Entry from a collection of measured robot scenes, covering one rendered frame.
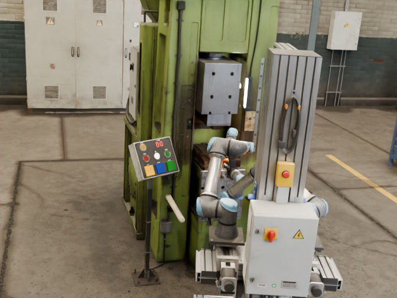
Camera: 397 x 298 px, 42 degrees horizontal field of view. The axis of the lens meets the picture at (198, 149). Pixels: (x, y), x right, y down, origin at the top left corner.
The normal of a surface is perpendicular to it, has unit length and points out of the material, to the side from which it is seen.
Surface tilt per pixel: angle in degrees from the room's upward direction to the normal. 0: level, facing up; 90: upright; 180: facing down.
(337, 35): 90
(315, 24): 90
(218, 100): 90
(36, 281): 0
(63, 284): 0
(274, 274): 91
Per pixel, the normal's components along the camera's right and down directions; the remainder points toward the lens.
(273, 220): 0.00, 0.31
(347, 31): 0.26, 0.31
